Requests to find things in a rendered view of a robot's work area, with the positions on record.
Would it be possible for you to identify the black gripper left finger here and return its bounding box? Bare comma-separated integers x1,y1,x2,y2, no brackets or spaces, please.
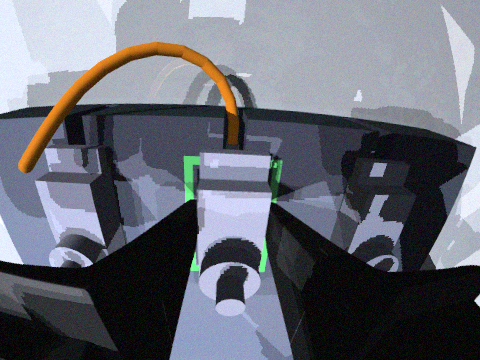
0,199,197,360

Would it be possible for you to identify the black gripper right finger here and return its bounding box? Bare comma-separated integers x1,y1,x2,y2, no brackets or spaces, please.
264,203,480,360

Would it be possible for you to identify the grey micro servo with orange cable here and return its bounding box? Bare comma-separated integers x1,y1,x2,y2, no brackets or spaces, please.
19,41,272,316

